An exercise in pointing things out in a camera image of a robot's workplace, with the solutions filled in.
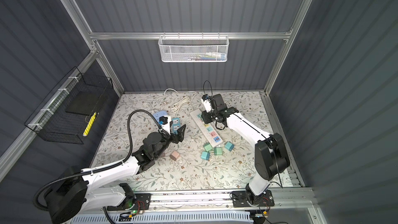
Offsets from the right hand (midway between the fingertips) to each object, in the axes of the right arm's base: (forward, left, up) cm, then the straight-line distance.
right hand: (205, 115), depth 89 cm
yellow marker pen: (-18, +52, +14) cm, 57 cm away
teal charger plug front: (-19, 0, -13) cm, 23 cm away
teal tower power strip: (-13, +14, +10) cm, 21 cm away
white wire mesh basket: (+50, +10, +12) cm, 53 cm away
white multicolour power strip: (-2, -2, -12) cm, 12 cm away
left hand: (-10, +14, +6) cm, 18 cm away
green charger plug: (-14, -1, -12) cm, 19 cm away
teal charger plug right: (-13, -14, -13) cm, 23 cm away
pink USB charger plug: (-19, +18, -12) cm, 29 cm away
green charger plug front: (-16, -7, -13) cm, 22 cm away
